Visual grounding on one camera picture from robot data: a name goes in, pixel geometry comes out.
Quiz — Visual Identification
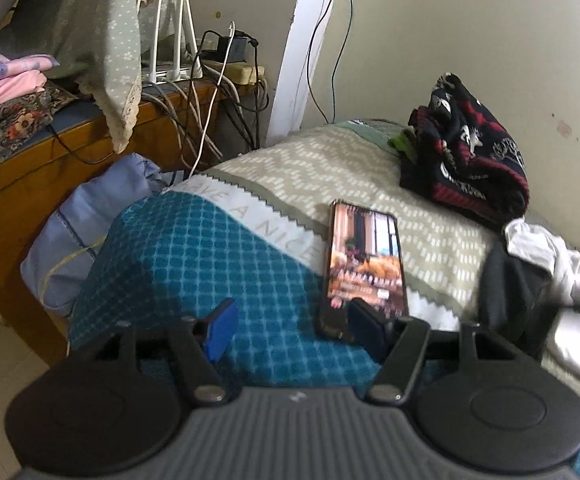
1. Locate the black smartphone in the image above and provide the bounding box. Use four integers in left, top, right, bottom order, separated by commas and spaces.
318, 200, 409, 343

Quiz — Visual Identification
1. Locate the green flower print cloth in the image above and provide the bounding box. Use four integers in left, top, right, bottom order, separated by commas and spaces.
0, 0, 175, 153

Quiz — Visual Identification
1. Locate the dark floral cloth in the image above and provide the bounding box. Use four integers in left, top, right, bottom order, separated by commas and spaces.
0, 80, 78, 182

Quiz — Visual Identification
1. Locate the white garment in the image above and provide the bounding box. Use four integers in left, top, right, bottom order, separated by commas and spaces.
504, 217, 580, 311

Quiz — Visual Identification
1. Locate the white charging cable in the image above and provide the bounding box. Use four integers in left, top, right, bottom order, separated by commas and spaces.
190, 21, 237, 179

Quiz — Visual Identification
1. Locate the patchwork beige teal bedsheet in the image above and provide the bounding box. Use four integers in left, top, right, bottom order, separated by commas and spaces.
68, 119, 580, 480

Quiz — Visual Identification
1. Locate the light blue fabric bag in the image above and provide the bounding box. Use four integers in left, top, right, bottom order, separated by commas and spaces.
20, 154, 171, 317

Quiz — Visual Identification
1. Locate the pink folded cloth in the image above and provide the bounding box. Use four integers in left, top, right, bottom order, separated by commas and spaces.
0, 48, 60, 117

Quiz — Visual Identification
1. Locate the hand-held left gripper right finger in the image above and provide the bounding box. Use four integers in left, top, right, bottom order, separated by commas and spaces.
346, 298, 518, 406

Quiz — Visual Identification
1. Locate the wooden desk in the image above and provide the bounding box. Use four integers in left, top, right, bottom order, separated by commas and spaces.
0, 77, 271, 366

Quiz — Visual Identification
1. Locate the white post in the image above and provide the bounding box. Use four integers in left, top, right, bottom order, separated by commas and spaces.
266, 0, 351, 148

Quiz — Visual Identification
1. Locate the dark red patterned sweater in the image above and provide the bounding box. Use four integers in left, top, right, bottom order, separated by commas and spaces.
399, 72, 531, 231

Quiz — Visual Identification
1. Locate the dark charger block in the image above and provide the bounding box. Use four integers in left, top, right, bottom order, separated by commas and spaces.
215, 30, 259, 63

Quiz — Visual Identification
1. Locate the black wall cable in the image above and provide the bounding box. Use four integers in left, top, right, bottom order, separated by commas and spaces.
331, 0, 355, 122
306, 0, 337, 125

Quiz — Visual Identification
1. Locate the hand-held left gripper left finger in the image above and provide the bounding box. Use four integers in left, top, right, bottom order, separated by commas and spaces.
92, 298, 239, 407

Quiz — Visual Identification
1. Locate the bundle of grey cables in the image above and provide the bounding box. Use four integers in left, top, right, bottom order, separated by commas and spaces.
142, 80, 271, 171

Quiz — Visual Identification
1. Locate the dark grey cloth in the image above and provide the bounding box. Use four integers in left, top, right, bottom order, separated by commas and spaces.
477, 245, 558, 361

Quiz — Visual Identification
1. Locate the white router with antennas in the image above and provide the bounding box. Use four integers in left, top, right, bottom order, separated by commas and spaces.
136, 0, 204, 84

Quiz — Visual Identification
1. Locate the beige power strip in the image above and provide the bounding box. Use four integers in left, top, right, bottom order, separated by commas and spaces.
202, 59, 265, 86

